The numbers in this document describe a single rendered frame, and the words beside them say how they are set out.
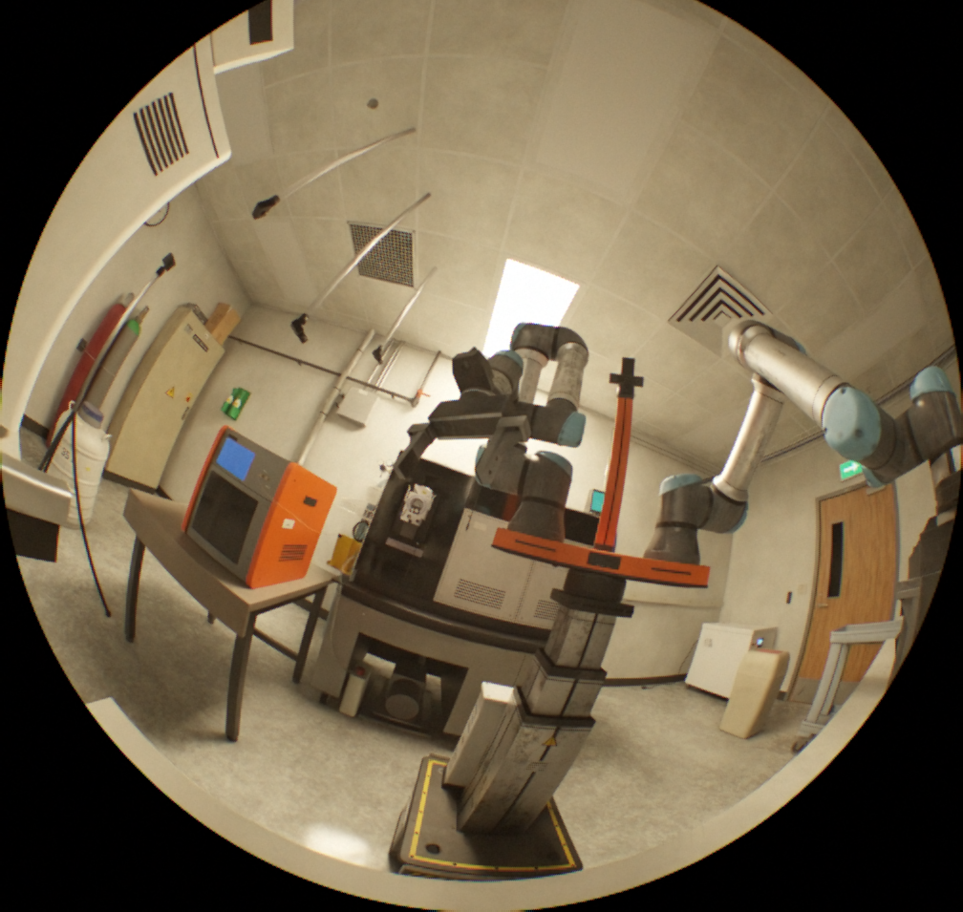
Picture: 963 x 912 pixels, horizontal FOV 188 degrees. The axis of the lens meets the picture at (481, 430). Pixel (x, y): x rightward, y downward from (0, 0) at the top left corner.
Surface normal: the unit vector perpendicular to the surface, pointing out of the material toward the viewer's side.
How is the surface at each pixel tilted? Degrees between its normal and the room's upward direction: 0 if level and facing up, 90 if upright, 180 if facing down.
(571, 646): 90
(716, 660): 90
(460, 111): 180
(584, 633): 90
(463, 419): 155
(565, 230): 180
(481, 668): 90
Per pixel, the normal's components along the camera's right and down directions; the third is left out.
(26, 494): 0.94, 0.33
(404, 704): 0.15, -0.36
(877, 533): -0.94, -0.33
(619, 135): -0.30, 0.87
